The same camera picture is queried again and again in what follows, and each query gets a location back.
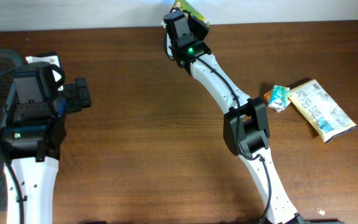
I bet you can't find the orange tissue pack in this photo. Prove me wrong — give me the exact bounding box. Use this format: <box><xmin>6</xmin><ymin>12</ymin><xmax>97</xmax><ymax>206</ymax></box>
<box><xmin>264</xmin><ymin>90</ymin><xmax>282</xmax><ymax>113</ymax></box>

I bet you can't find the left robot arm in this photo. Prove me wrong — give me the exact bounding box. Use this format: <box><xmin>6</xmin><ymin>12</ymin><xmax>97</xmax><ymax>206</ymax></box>
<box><xmin>0</xmin><ymin>62</ymin><xmax>91</xmax><ymax>223</ymax></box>

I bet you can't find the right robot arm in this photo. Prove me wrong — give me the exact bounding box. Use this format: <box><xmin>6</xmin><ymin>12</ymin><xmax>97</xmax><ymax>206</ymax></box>
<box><xmin>163</xmin><ymin>7</ymin><xmax>304</xmax><ymax>223</ymax></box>

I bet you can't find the green juice carton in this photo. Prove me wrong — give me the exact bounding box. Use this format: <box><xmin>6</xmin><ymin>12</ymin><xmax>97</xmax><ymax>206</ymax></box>
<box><xmin>170</xmin><ymin>0</ymin><xmax>210</xmax><ymax>27</ymax></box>

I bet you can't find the teal tissue pack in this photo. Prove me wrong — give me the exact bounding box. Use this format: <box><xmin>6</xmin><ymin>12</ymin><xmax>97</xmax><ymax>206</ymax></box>
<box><xmin>268</xmin><ymin>85</ymin><xmax>290</xmax><ymax>110</ymax></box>

